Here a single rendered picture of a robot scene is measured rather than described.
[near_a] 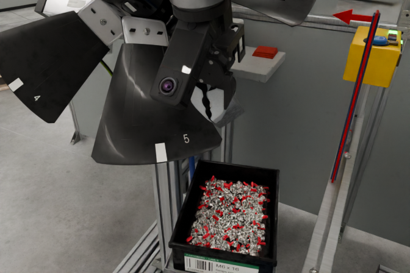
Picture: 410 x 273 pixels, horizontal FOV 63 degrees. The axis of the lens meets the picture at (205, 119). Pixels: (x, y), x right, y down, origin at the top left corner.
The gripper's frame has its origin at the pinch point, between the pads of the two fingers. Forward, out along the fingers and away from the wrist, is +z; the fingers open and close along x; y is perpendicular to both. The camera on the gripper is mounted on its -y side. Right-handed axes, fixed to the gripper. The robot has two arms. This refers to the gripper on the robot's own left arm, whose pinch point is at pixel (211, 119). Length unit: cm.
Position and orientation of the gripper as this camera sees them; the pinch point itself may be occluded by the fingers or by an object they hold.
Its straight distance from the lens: 54.2
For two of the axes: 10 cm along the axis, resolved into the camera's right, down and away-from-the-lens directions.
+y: 4.4, -7.0, 5.7
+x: -8.9, -2.4, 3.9
